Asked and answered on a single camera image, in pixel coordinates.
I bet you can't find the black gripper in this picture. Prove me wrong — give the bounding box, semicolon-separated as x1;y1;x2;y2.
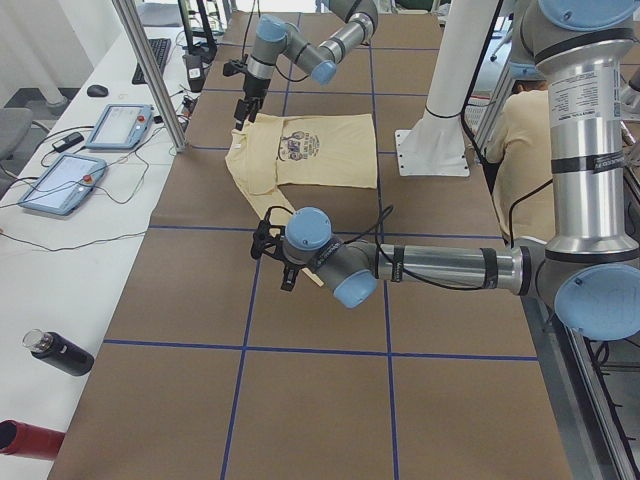
234;74;267;131
281;261;302;292

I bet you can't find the beige long-sleeve graphic shirt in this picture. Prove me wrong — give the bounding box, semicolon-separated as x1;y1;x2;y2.
224;112;378;289

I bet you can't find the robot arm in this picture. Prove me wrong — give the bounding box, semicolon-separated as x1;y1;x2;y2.
223;0;378;130
281;1;639;341

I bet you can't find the black power adapter with label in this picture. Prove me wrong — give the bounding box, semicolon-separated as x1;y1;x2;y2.
183;53;206;93

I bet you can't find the black keyboard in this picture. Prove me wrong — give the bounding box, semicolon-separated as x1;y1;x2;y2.
131;38;173;85

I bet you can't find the far blue teach pendant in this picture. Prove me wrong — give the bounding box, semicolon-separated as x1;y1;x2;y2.
85;104;153;150

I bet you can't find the blue teach pendant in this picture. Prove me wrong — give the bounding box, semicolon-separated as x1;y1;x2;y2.
85;104;153;150
18;154;107;216

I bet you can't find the black computer mouse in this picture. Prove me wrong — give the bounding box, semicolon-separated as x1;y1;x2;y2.
86;84;109;98

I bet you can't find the black phone on desk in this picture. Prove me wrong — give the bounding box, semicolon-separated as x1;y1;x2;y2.
52;132;84;153

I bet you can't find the near blue teach pendant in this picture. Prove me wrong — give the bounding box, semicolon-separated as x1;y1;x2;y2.
18;154;107;216

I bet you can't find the black bottle clear cap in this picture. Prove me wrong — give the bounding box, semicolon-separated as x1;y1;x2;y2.
22;329;94;376

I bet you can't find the person in beige shirt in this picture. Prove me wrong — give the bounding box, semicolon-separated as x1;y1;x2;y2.
485;80;555;241

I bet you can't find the red cylinder bottle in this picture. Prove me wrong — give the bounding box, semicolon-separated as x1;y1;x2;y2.
1;420;65;460

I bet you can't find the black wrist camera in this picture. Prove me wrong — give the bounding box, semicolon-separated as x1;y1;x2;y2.
250;219;286;261
222;59;247;77

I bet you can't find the grey aluminium frame post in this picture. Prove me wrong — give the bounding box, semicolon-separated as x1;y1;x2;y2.
112;0;186;153

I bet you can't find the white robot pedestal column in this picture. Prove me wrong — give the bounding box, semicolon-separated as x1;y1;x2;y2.
396;0;502;177

